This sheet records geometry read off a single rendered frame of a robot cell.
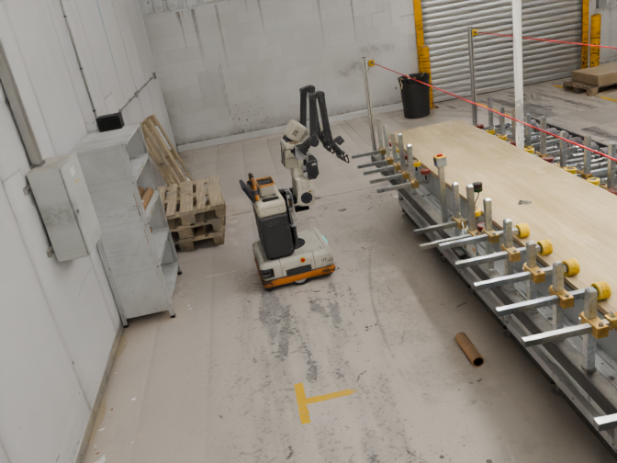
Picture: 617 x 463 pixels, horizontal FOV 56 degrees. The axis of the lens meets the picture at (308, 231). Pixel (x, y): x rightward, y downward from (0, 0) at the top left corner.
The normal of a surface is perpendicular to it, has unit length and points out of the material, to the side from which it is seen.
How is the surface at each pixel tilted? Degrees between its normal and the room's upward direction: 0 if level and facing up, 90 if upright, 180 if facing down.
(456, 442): 0
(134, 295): 90
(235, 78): 90
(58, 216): 90
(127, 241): 90
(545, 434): 0
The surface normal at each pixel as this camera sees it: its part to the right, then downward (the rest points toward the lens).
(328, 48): 0.14, 0.36
